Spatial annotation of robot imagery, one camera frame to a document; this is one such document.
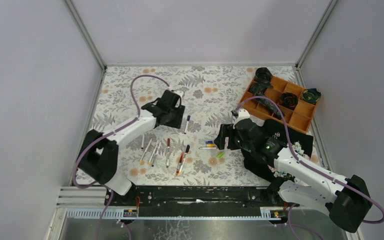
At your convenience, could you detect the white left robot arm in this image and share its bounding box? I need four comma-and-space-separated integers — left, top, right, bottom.
75, 89, 185, 196

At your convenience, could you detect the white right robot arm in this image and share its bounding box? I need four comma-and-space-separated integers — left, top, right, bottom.
214, 118, 373, 233

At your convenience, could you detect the green pen cap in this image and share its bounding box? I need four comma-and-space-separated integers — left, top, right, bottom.
216, 151, 225, 159

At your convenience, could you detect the white pen brown cap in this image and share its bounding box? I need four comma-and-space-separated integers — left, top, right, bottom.
165, 138, 171, 169

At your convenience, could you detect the white pen black cap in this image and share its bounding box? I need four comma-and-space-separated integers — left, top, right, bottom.
179, 144, 190, 175

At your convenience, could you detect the clear pen orange end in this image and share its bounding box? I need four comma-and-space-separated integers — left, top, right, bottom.
175, 152, 185, 176

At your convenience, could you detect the white pen yellow end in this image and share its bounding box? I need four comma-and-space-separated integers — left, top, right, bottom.
148, 140, 160, 165

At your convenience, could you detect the white pen blue end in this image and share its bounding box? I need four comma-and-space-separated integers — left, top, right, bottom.
151, 141, 162, 167

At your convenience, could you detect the white pen orange end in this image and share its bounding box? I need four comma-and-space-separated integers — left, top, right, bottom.
139, 139, 153, 165

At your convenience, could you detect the floral patterned table mat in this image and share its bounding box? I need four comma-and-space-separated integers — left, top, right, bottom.
90, 66, 268, 187

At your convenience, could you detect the dark patterned fabric roll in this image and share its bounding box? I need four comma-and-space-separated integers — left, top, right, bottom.
248, 82, 282, 120

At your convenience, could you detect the dark rolled flower in tray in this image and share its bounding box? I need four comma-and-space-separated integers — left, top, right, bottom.
279, 92, 299, 111

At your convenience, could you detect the dark rolled fabric flower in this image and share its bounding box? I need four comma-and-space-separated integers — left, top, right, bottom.
254, 67, 273, 83

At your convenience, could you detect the wooden compartment tray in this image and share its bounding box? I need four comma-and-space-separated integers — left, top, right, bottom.
241, 76, 322, 134

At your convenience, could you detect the black floral cloth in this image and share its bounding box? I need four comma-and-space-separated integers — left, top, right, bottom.
242, 119, 314, 183

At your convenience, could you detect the dark green rolled flower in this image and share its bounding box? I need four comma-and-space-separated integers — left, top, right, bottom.
300, 88, 322, 105

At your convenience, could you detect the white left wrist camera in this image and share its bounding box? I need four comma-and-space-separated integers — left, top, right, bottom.
172, 89, 185, 108

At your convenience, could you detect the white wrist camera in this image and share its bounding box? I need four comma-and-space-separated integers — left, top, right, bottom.
232, 108, 250, 125
172, 89, 185, 108

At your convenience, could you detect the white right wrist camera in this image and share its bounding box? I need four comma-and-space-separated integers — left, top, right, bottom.
232, 108, 250, 125

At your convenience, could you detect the white slotted cable duct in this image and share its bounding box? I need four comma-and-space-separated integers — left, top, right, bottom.
65, 207, 281, 222

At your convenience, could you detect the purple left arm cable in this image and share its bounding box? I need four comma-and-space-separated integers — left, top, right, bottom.
72, 74, 171, 240

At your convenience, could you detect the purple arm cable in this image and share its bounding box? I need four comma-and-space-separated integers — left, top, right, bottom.
233, 96, 384, 240
72, 74, 171, 240

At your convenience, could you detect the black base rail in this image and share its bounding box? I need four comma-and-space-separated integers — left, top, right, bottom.
104, 185, 285, 217

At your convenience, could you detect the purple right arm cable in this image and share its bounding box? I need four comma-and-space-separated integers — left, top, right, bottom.
233, 96, 384, 240

